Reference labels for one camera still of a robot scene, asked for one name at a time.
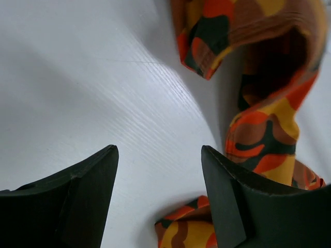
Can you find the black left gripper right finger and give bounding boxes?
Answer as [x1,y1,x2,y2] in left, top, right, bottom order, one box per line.
[201,146,330,247]

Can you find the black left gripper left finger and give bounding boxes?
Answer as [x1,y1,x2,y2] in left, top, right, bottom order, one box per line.
[1,145,119,247]

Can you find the orange camouflage trousers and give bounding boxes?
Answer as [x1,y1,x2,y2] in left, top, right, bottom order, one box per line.
[155,1,329,247]

